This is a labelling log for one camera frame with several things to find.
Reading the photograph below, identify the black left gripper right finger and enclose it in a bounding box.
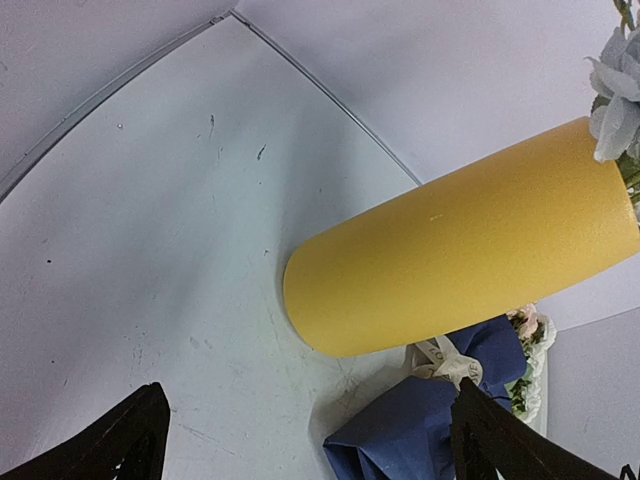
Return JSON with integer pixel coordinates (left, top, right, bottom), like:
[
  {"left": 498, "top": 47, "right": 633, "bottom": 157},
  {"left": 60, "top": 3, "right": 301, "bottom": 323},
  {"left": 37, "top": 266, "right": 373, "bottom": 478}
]
[{"left": 451, "top": 378, "right": 613, "bottom": 480}]

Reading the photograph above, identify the bouquet of roses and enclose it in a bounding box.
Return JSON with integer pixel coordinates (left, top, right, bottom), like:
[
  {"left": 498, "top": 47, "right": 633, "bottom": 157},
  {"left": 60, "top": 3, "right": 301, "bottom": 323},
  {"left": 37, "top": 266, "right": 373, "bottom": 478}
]
[{"left": 506, "top": 303, "right": 557, "bottom": 426}]

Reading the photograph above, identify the blue wrapping paper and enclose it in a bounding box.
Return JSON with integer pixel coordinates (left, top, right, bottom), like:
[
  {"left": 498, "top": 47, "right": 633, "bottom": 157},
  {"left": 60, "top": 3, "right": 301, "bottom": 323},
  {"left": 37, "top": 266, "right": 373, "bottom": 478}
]
[{"left": 323, "top": 315, "right": 527, "bottom": 479}]

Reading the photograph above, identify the yellow vase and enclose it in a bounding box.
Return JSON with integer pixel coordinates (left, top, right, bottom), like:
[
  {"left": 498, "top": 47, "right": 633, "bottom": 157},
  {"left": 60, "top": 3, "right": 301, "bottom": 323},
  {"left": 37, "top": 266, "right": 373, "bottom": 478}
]
[{"left": 283, "top": 118, "right": 639, "bottom": 358}]

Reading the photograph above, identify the blue and pink flower bunch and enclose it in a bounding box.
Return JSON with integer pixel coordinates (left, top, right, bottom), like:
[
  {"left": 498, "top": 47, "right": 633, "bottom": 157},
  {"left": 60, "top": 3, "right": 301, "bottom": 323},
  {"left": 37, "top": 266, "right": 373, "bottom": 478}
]
[{"left": 588, "top": 1, "right": 639, "bottom": 214}]

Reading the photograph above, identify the cream printed ribbon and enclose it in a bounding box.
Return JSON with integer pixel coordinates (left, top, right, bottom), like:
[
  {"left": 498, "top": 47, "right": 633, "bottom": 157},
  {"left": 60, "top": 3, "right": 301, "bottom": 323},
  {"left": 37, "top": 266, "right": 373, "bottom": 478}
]
[{"left": 406, "top": 336, "right": 486, "bottom": 397}]

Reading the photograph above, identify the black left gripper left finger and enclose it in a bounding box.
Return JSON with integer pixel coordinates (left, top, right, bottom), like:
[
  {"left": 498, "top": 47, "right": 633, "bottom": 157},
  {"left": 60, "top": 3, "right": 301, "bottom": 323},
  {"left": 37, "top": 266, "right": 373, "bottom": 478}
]
[{"left": 1, "top": 382, "right": 170, "bottom": 479}]

